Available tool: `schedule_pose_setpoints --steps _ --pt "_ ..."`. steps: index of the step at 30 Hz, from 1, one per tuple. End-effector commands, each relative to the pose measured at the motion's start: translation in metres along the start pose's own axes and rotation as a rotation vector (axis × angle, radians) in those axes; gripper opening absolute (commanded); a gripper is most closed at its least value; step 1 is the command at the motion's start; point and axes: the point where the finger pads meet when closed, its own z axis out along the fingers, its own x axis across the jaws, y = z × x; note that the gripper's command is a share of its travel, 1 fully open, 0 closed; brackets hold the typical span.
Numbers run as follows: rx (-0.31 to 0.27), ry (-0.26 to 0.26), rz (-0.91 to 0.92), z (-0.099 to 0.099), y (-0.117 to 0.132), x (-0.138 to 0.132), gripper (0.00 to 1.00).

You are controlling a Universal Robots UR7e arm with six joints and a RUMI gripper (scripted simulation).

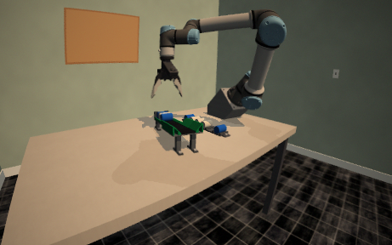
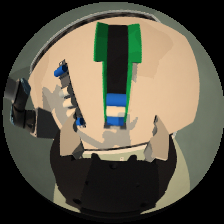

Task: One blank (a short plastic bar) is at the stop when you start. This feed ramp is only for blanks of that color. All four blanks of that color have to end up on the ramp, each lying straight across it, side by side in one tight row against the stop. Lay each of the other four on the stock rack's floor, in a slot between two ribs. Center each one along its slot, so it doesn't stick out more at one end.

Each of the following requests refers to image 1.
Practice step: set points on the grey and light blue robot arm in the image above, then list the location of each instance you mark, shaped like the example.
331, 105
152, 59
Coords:
272, 31

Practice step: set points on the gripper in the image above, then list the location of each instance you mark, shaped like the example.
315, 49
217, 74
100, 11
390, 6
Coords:
161, 74

